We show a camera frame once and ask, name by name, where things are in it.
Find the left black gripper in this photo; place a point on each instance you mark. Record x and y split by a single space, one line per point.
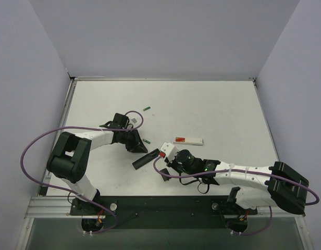
132 141

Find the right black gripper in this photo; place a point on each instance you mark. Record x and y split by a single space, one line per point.
170 163

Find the black remote control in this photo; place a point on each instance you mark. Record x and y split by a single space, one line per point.
149 157

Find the black battery cover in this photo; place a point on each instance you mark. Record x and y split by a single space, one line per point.
165 174

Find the white stick with orange tip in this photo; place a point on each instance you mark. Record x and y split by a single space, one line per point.
188 141

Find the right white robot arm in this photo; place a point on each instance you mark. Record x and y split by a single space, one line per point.
278 185

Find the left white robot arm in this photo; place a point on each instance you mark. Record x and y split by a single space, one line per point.
69 158

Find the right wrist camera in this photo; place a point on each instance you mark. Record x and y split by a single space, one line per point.
169 150

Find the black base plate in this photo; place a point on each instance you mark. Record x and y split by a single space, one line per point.
162 212

